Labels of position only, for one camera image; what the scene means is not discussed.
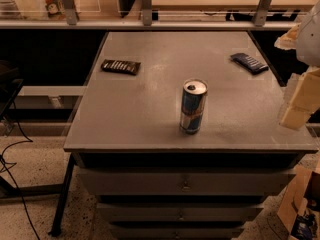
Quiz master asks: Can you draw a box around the black chair at left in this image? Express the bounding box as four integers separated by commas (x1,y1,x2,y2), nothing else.
0,59,24,122

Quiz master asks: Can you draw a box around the black floor cable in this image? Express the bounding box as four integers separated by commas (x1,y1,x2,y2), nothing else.
0,100,42,240

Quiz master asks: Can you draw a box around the cardboard box on floor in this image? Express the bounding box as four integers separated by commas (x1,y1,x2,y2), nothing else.
277,165,320,240

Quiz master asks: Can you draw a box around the grey drawer cabinet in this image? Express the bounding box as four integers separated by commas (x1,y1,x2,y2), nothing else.
64,32,316,240

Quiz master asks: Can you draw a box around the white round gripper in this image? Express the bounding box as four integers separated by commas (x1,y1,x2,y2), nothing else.
274,1,320,130

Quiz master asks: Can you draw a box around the black table leg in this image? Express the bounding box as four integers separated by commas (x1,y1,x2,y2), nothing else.
49,155,75,237

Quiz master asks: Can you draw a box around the blue rxbar wrapper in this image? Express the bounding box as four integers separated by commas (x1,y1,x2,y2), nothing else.
230,53,269,75

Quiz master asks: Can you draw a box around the red printed bag on shelf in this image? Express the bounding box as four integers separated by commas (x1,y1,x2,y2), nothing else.
37,0,64,18

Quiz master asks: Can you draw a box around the redbull can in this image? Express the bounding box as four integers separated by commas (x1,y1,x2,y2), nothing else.
180,79,208,134

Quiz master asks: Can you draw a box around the brown snack bar wrapper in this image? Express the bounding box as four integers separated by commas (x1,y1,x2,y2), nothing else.
101,59,141,75

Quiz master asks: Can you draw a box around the grey metal shelf rail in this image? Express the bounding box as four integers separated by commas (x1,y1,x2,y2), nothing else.
0,0,315,30

